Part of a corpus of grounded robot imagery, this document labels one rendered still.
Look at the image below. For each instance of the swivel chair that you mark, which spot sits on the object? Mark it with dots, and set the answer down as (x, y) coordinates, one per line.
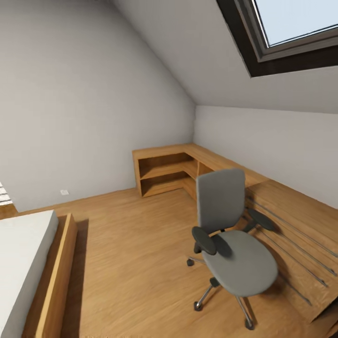
(238, 261)

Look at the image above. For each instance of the bed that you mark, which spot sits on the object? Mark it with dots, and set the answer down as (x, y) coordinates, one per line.
(36, 255)

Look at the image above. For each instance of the bookcase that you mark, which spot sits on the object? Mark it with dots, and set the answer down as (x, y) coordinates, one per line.
(189, 161)
(211, 164)
(155, 170)

